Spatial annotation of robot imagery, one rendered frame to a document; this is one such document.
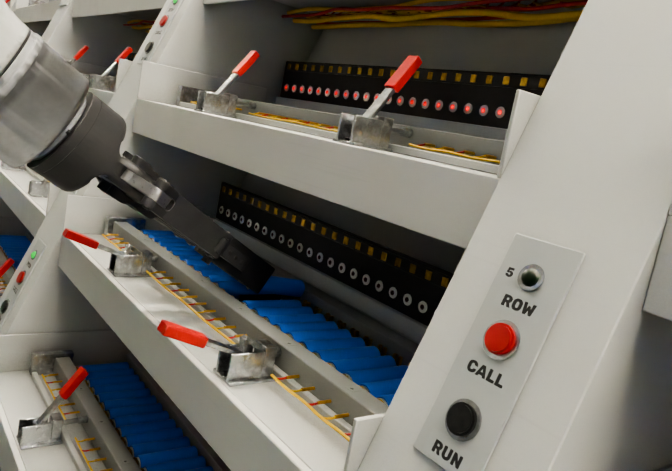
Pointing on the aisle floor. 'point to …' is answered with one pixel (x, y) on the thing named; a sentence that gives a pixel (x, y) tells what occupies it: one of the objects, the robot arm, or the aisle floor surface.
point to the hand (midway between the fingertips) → (235, 259)
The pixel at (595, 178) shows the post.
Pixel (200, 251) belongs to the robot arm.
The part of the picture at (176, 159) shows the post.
